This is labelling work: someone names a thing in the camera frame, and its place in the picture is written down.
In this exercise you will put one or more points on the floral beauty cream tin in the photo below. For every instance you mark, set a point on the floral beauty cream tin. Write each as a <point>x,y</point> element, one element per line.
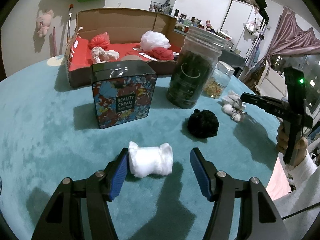
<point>122,91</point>

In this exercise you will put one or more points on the tan round powder puff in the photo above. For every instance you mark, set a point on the tan round powder puff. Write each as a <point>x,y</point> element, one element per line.
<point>130,58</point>

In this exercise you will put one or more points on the pink plush toy on wall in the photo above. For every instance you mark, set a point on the pink plush toy on wall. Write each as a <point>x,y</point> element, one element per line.
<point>43,23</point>

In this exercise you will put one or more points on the cream crochet scrunchie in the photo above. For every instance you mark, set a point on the cream crochet scrunchie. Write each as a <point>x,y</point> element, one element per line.
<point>99,55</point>

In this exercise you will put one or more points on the purple curtain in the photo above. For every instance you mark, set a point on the purple curtain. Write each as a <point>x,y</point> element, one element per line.
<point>290,39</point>

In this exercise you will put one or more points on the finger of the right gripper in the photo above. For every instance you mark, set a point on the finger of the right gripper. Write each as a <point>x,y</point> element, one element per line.
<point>268,104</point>

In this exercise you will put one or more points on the black fuzzy pompom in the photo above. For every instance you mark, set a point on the black fuzzy pompom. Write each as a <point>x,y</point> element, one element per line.
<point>203,124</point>

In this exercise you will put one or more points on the person right hand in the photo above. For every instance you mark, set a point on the person right hand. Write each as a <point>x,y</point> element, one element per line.
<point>282,145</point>

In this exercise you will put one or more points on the mop handle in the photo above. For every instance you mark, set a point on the mop handle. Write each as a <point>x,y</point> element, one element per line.
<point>69,23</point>

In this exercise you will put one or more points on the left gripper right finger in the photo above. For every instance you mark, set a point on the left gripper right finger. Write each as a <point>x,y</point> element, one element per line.
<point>259,217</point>

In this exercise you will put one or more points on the coral red bath pouf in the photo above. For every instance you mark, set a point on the coral red bath pouf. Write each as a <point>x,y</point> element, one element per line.
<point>101,40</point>

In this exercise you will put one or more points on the white towel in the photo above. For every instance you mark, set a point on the white towel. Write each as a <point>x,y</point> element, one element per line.
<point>144,161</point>

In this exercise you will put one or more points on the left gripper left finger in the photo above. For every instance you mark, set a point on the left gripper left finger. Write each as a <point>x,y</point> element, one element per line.
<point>62,218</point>

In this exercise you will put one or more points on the white bath pouf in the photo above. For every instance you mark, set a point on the white bath pouf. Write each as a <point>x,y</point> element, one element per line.
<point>151,40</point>

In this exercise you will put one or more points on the white fluffy bunny scrunchie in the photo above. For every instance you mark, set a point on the white fluffy bunny scrunchie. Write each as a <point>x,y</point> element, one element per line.
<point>233,106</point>

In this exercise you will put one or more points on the large glass jar dark contents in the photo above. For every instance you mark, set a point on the large glass jar dark contents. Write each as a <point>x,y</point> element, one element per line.
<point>195,64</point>

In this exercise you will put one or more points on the cardboard box red lining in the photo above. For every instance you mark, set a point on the cardboard box red lining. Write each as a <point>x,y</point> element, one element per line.
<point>124,26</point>

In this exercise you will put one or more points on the small glass jar gold contents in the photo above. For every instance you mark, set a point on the small glass jar gold contents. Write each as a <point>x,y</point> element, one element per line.
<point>219,80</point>

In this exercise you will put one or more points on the white wardrobe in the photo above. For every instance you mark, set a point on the white wardrobe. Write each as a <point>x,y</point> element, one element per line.
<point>243,24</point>

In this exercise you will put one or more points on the red knitted ball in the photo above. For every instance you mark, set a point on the red knitted ball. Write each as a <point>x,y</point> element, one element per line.
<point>162,54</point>

